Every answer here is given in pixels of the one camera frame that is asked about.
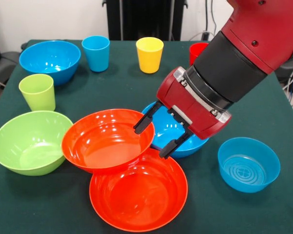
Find small blue bowl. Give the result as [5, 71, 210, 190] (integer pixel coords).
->
[217, 137, 281, 194]

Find large blue bowl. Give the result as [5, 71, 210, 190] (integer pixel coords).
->
[19, 40, 82, 86]
[141, 101, 210, 159]

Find dark green tablecloth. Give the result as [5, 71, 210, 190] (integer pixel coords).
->
[0, 39, 293, 234]

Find lime green cup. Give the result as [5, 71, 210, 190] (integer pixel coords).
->
[18, 74, 56, 112]

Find orange bowl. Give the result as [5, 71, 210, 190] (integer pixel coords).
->
[61, 108, 156, 174]
[89, 148, 188, 232]

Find yellow cup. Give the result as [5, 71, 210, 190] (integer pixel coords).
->
[136, 37, 165, 74]

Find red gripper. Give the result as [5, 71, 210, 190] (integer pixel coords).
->
[133, 66, 232, 160]

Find light blue cup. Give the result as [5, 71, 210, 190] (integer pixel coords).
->
[81, 36, 110, 73]

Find green bowl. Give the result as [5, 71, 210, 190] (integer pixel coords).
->
[0, 110, 73, 176]

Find red cup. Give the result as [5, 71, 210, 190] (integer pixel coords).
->
[189, 42, 209, 66]

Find black wall cables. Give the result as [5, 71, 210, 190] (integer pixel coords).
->
[201, 0, 217, 41]

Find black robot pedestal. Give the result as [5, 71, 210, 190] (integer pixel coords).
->
[102, 0, 188, 41]

